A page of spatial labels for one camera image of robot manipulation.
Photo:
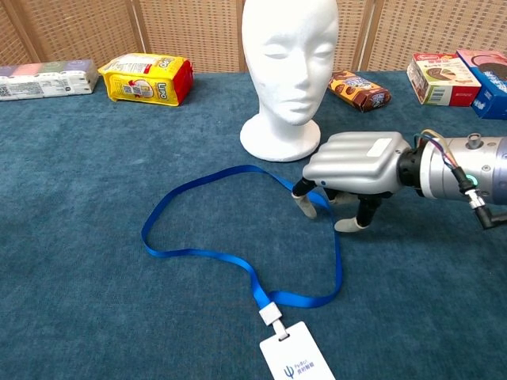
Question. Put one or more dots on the red white cake box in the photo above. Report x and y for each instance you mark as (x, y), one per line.
(443, 75)

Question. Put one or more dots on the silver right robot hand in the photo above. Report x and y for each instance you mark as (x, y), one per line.
(356, 162)

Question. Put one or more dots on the brown chocolate cookie pack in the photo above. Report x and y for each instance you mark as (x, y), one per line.
(360, 93)

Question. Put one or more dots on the woven bamboo folding screen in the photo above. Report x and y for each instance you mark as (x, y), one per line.
(190, 31)

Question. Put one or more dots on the blue table carpet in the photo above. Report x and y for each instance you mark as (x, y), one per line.
(119, 198)

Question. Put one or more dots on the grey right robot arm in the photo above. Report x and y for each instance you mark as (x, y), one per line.
(443, 170)

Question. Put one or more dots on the pink blue Oreo box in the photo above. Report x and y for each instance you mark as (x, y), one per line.
(491, 87)

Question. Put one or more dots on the white foam mannequin head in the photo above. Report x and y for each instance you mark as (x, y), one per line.
(289, 59)

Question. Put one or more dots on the pastel tissue multipack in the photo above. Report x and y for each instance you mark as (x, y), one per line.
(47, 85)

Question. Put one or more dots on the yellow Lipo biscuit bag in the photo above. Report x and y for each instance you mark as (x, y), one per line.
(146, 79)

